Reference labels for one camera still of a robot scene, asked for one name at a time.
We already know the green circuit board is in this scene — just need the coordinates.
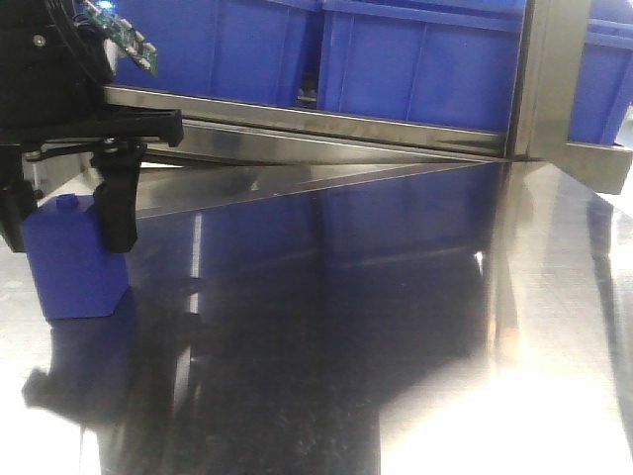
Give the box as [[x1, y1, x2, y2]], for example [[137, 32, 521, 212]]
[[83, 1, 158, 76]]

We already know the blue plastic bin right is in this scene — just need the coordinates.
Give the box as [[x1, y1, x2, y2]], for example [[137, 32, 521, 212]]
[[568, 20, 632, 145]]

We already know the blue plastic bin left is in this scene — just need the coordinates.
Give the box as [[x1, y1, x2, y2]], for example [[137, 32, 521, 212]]
[[116, 1, 320, 107]]

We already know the blue plastic bin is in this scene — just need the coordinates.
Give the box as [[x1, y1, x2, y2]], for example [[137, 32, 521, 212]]
[[317, 1, 523, 133], [568, 20, 632, 145], [116, 1, 320, 107]]

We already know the blue plastic bin middle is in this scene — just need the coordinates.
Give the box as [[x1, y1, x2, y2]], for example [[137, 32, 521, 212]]
[[317, 1, 523, 133]]

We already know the blue bottle-shaped part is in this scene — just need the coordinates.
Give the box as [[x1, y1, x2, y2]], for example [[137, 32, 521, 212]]
[[21, 194, 129, 320]]

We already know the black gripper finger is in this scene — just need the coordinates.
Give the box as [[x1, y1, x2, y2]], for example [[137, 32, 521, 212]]
[[1, 180, 38, 252], [91, 142, 146, 252]]

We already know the stainless steel shelf frame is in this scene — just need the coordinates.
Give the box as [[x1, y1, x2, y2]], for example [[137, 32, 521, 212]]
[[29, 0, 633, 219]]

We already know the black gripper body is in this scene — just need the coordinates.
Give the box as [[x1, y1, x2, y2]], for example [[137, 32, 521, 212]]
[[1, 1, 183, 161]]

